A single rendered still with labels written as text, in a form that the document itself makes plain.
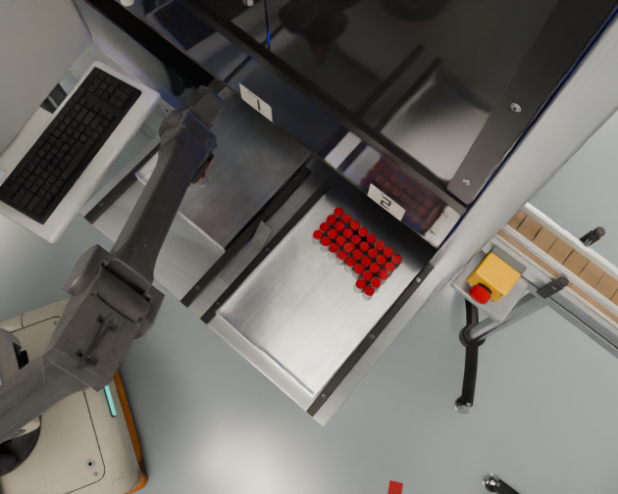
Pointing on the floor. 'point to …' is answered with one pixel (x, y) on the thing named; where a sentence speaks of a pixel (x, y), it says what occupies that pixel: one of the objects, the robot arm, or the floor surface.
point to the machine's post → (549, 140)
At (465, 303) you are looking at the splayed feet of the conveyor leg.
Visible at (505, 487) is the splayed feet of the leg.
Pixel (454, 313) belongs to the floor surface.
